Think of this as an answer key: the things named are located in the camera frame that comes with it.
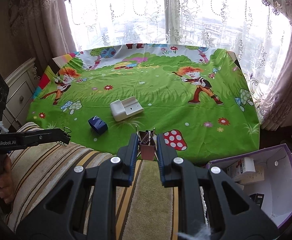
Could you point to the white lace curtain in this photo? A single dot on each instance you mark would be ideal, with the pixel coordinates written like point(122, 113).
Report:
point(257, 31)

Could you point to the green cartoon tablecloth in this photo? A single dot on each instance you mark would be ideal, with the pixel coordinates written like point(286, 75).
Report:
point(197, 98)

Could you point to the striped beige sofa cushion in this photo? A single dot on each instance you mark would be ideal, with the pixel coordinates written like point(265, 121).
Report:
point(145, 210)

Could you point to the black box in bin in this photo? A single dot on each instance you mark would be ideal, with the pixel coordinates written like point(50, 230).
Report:
point(257, 198)

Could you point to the purple cardboard storage box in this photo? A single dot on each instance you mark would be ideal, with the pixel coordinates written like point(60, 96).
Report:
point(276, 187)

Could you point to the small blue box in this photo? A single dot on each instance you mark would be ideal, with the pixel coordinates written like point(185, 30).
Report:
point(98, 125)

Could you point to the pink binder clip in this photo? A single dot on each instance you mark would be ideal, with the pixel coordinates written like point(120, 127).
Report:
point(147, 144)

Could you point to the beige box inside purple box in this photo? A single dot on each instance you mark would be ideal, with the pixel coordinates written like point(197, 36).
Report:
point(255, 177)

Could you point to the cream drawer cabinet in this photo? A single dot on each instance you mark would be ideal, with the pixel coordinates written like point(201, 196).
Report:
point(22, 84)

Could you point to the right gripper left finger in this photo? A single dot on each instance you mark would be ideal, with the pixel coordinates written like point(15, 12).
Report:
point(82, 204)

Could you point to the black binder clip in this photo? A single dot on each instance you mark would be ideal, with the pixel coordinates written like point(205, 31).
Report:
point(65, 136)

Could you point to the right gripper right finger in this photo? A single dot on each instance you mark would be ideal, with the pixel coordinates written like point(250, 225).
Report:
point(210, 202)

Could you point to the white plastic holder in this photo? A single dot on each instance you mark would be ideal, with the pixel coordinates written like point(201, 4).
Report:
point(123, 109)

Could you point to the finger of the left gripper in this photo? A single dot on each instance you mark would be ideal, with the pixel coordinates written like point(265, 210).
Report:
point(62, 134)

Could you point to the white red box in bin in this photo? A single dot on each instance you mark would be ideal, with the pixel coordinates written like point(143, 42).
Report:
point(241, 168)

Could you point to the pink floral drape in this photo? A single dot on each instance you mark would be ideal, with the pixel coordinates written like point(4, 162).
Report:
point(42, 27)

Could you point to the left hand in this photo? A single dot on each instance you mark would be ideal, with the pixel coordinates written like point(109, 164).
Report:
point(6, 181)

